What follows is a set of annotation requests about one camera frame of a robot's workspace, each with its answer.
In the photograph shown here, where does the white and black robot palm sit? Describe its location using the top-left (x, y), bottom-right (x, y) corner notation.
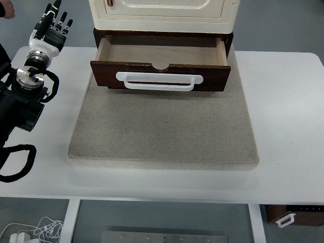
top-left (28, 0), bottom-right (73, 57)

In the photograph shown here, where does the dark wooden drawer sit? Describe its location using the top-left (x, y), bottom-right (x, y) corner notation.
top-left (90, 35), bottom-right (231, 92)

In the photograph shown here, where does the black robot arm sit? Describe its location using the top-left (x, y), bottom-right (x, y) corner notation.
top-left (1, 1), bottom-right (73, 146)

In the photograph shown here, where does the cream upper cabinet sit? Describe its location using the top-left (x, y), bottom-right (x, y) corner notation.
top-left (89, 0), bottom-right (240, 34)

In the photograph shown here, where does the dark wooden cabinet base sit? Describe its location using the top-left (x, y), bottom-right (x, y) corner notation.
top-left (93, 28), bottom-right (234, 57)

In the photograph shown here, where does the person's hand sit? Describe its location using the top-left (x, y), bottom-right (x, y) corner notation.
top-left (1, 0), bottom-right (15, 19)

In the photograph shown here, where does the grey felt mat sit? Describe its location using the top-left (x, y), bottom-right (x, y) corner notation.
top-left (68, 51), bottom-right (259, 170)

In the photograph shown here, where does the white table leg left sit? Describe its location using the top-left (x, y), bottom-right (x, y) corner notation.
top-left (59, 199), bottom-right (80, 243)

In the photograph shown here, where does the white table leg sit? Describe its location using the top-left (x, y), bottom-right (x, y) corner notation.
top-left (248, 204), bottom-right (266, 243)
top-left (59, 199), bottom-right (80, 243)

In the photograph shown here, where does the white power adapter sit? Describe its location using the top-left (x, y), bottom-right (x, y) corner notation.
top-left (9, 232), bottom-right (31, 243)

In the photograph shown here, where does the white table leg right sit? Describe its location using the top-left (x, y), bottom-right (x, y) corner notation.
top-left (248, 204), bottom-right (266, 243)

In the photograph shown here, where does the black sleeved cable loop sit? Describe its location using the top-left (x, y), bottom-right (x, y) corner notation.
top-left (0, 144), bottom-right (37, 183)

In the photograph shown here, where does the white drawer handle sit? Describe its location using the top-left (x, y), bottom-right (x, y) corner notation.
top-left (115, 71), bottom-right (204, 92)

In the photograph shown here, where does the white cable bundle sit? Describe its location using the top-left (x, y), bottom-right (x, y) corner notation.
top-left (0, 216), bottom-right (64, 243)

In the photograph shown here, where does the brown box with white handle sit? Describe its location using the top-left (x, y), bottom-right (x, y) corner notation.
top-left (265, 205), bottom-right (323, 228)

